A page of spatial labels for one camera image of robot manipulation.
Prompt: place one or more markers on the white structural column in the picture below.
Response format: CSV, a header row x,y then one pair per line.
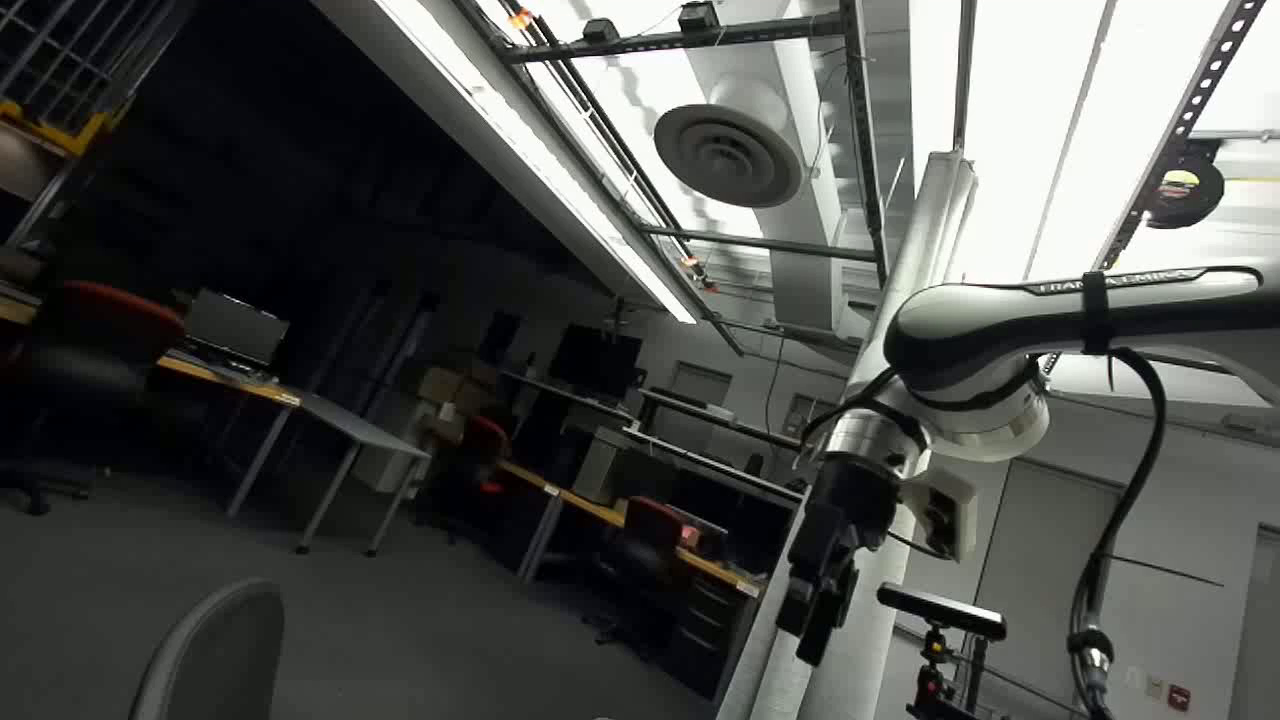
x,y
920,225

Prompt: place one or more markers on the red office chair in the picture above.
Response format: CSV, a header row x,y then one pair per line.
x,y
484,454
95,345
662,540

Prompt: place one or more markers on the wooden desk with metal legs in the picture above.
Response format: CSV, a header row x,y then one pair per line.
x,y
722,571
320,421
575,506

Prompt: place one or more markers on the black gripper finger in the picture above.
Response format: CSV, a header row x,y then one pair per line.
x,y
824,624
794,603

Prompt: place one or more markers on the black bar camera on tripod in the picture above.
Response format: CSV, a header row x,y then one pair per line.
x,y
943,616

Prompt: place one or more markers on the black computer monitor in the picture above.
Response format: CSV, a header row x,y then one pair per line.
x,y
592,363

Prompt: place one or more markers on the grey box on desk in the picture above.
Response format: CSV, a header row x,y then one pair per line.
x,y
235,330

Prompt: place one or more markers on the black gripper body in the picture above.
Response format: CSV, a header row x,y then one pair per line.
x,y
850,506

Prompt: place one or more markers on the round ceiling air vent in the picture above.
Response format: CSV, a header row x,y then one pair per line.
x,y
725,152

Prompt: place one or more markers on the black ceiling pipe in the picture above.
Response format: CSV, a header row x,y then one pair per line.
x,y
665,39

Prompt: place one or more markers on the round black ceiling fixture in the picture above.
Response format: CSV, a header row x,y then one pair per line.
x,y
1184,184

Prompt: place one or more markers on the long ceiling light fixture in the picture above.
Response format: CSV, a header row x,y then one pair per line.
x,y
533,145

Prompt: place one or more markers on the perforated metal ceiling rail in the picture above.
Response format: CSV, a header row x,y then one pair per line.
x,y
1183,126

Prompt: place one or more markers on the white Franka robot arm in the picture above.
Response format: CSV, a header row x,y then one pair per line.
x,y
1014,327

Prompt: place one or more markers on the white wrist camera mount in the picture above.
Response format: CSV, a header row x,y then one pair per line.
x,y
943,515

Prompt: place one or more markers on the yellow metal storage rack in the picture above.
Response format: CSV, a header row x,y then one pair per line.
x,y
62,82

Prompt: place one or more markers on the dark mesh office chair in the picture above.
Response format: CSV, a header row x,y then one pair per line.
x,y
214,655

